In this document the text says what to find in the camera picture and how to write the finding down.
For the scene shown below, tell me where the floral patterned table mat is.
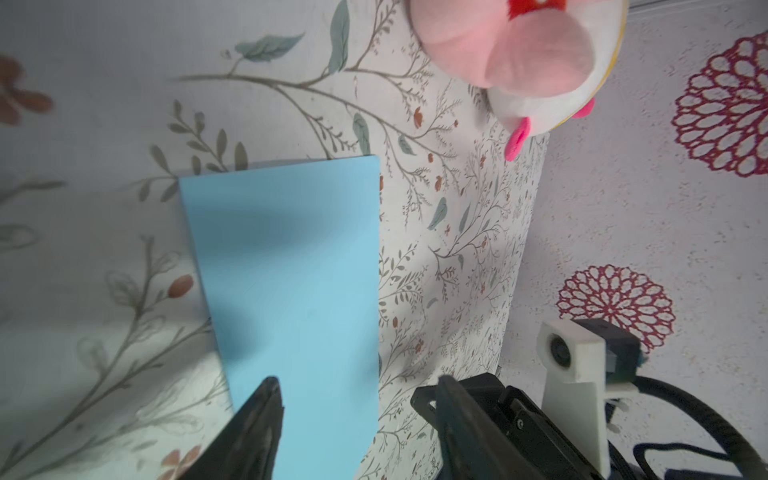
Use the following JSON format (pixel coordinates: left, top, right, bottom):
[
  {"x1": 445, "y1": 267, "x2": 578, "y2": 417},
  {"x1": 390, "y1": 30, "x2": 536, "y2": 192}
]
[{"x1": 1, "y1": 1, "x2": 548, "y2": 479}]

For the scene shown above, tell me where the light blue paper sheet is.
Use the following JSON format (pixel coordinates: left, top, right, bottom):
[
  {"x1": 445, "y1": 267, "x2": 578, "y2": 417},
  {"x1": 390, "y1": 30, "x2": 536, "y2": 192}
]
[{"x1": 180, "y1": 156, "x2": 380, "y2": 479}]

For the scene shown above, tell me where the yellow face plush doll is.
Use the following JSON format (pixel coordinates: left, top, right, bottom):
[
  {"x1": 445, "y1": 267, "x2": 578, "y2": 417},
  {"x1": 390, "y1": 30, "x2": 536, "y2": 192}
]
[{"x1": 486, "y1": 1, "x2": 629, "y2": 161}]

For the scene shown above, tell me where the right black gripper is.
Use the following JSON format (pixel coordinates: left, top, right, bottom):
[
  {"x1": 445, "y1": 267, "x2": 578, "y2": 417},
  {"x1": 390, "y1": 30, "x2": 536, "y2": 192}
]
[{"x1": 411, "y1": 376, "x2": 643, "y2": 479}]

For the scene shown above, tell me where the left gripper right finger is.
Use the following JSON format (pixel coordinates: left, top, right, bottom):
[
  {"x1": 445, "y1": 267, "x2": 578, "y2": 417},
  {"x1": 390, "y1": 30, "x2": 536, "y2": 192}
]
[{"x1": 435, "y1": 374, "x2": 542, "y2": 479}]

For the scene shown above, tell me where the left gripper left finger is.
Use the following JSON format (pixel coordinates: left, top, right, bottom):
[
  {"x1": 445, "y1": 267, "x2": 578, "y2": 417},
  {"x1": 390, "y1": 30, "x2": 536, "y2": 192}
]
[{"x1": 181, "y1": 376, "x2": 284, "y2": 480}]

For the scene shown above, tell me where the pink plush doll red dress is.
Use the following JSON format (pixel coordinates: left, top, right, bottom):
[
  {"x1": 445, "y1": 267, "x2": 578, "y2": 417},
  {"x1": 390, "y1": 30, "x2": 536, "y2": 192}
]
[{"x1": 409, "y1": 0, "x2": 596, "y2": 98}]

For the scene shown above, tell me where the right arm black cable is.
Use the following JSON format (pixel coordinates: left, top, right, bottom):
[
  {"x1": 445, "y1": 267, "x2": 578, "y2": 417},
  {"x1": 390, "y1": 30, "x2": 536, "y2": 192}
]
[{"x1": 629, "y1": 374, "x2": 768, "y2": 480}]

